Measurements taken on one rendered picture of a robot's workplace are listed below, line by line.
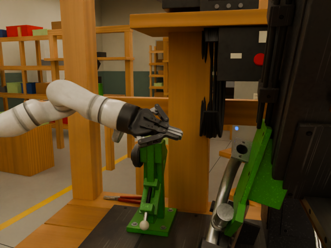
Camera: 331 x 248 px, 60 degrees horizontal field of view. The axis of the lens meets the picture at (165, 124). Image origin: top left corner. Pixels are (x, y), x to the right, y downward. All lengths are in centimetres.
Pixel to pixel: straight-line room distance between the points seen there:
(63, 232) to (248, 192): 62
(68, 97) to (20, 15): 907
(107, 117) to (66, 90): 13
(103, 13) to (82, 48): 1184
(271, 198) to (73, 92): 52
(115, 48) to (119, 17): 125
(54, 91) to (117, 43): 1169
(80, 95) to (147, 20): 30
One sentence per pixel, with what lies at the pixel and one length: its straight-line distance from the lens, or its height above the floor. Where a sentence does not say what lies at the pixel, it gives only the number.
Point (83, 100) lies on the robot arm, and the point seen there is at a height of 131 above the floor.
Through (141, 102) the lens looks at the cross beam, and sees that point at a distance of 110.
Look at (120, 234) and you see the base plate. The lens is 92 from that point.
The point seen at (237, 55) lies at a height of 142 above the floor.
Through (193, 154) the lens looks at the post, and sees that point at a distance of 100.
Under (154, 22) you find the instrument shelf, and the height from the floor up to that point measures 151.
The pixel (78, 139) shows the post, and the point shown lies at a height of 113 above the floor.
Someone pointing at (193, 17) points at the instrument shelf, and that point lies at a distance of 85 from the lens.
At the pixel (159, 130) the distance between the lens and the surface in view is 70.
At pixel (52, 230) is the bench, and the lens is 104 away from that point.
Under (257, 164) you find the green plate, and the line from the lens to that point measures 61.
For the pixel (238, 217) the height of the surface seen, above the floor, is 109.
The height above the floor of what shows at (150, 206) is 99.
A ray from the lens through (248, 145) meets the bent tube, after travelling 70.
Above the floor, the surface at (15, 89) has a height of 92.
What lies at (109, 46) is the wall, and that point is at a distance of 1265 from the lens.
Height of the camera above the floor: 139
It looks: 11 degrees down
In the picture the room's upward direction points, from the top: straight up
